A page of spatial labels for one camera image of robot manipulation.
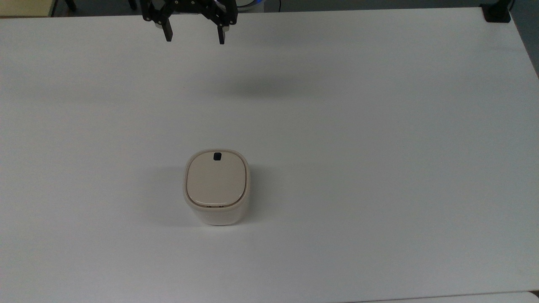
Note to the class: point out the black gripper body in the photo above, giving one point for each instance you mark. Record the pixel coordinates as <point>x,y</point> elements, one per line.
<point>189,5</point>

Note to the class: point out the black table clamp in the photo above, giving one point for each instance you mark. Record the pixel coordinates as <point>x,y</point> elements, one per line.
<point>496,11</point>

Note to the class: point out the black chair leg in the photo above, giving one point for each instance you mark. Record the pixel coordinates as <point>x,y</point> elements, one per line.
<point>71,4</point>
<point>132,3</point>

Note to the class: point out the wooden furniture panel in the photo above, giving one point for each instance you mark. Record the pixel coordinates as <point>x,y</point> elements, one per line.
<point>25,7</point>

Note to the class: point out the beige trash bin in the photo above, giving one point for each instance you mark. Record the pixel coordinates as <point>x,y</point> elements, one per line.
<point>217,212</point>

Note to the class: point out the beige trash bin lid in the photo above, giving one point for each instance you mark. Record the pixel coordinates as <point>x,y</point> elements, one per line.
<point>216,180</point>

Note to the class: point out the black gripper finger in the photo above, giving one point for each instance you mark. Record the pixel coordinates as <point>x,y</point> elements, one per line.
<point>222,30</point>
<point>166,27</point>

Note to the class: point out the white neighbouring table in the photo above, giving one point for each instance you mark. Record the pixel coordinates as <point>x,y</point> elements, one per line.
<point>454,297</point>

